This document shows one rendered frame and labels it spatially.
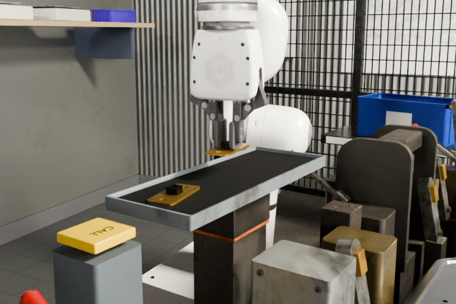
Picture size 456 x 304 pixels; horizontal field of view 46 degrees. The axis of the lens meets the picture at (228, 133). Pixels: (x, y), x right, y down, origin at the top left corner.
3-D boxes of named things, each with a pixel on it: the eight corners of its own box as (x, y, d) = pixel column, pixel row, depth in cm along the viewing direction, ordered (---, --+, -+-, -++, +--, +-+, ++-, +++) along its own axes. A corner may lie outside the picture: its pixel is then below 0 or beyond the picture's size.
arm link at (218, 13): (184, 3, 74) (184, 26, 75) (243, 2, 70) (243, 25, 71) (212, 6, 82) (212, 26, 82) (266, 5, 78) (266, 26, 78)
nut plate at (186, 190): (172, 206, 66) (172, 197, 66) (145, 202, 67) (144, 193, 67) (201, 188, 73) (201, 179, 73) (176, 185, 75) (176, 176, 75)
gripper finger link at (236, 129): (228, 103, 77) (228, 149, 78) (249, 104, 75) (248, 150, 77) (237, 100, 80) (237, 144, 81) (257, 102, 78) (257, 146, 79)
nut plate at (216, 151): (227, 157, 75) (227, 148, 75) (203, 154, 77) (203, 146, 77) (250, 145, 83) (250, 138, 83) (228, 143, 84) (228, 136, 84)
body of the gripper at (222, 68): (183, 19, 75) (184, 99, 77) (251, 18, 71) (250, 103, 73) (207, 20, 82) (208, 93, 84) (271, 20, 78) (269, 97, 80)
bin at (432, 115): (445, 148, 160) (448, 104, 158) (354, 134, 181) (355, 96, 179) (465, 140, 172) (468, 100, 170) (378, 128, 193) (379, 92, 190)
